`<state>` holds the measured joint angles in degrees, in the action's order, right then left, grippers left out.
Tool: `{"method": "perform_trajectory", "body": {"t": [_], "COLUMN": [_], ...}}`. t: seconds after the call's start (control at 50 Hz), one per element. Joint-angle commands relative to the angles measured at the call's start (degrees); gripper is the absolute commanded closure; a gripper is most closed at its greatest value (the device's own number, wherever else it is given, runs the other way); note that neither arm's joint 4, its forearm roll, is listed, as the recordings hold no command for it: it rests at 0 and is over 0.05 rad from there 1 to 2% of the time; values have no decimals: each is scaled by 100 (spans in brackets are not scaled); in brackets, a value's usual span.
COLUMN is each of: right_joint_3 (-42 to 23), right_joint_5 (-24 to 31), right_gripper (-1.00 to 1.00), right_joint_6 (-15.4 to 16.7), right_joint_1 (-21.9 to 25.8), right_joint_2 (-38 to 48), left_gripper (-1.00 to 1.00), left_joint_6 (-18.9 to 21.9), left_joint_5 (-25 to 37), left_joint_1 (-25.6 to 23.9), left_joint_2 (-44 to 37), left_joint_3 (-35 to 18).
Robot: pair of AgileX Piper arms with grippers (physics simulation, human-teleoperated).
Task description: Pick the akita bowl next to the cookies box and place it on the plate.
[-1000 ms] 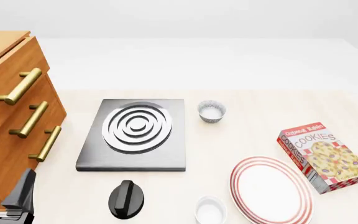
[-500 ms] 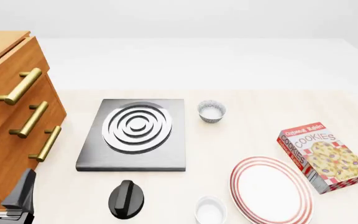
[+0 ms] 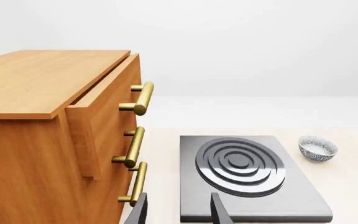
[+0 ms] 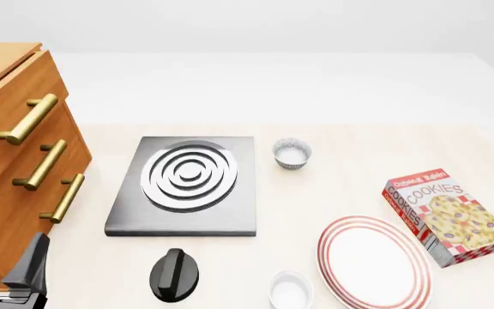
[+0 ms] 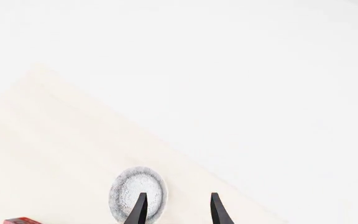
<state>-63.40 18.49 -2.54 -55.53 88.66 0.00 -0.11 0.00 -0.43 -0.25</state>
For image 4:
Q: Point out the round black stove knob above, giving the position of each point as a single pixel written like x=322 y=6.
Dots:
x=174 y=277

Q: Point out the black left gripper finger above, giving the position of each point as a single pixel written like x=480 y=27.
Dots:
x=30 y=267

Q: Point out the wide wooden drawer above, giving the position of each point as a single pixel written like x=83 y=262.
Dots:
x=13 y=91

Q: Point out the printed cookies box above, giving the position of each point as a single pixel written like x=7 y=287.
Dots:
x=457 y=219

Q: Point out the white plate with red rings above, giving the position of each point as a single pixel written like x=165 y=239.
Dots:
x=369 y=264

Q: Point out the patterned black and white bowl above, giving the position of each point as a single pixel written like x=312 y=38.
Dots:
x=291 y=158

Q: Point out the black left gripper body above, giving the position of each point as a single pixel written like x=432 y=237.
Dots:
x=2 y=299

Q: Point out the flat stove plate with rings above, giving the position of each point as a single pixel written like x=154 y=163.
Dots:
x=131 y=212

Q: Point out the plain white bowl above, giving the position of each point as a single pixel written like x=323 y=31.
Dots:
x=290 y=291

